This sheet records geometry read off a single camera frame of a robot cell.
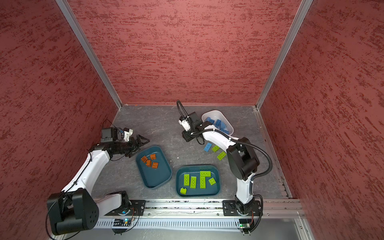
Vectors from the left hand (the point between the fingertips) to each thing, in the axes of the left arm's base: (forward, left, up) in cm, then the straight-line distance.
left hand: (145, 147), depth 81 cm
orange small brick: (0, -2, -11) cm, 11 cm away
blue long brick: (+31, -38, -12) cm, 50 cm away
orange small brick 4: (-5, -4, -12) cm, 14 cm away
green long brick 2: (+2, -44, -13) cm, 46 cm away
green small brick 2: (-19, -22, -11) cm, 31 cm away
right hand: (+9, -21, -4) cm, 23 cm away
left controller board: (-33, +8, -16) cm, 38 cm away
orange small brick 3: (-5, 0, -11) cm, 12 cm away
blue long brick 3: (+8, -37, -14) cm, 40 cm away
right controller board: (-33, -53, -14) cm, 64 cm away
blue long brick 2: (+28, -45, -13) cm, 55 cm away
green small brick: (-14, -38, -12) cm, 42 cm away
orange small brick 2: (-2, +3, -12) cm, 13 cm away
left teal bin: (-12, -3, -14) cm, 19 cm away
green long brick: (+7, -41, -14) cm, 44 cm away
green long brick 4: (-14, -27, -13) cm, 33 cm away
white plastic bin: (+32, -45, -11) cm, 56 cm away
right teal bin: (-19, -37, -14) cm, 44 cm away
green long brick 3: (-13, -23, -13) cm, 30 cm away
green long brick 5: (-10, -34, -13) cm, 38 cm away
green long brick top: (-14, -32, -13) cm, 38 cm away
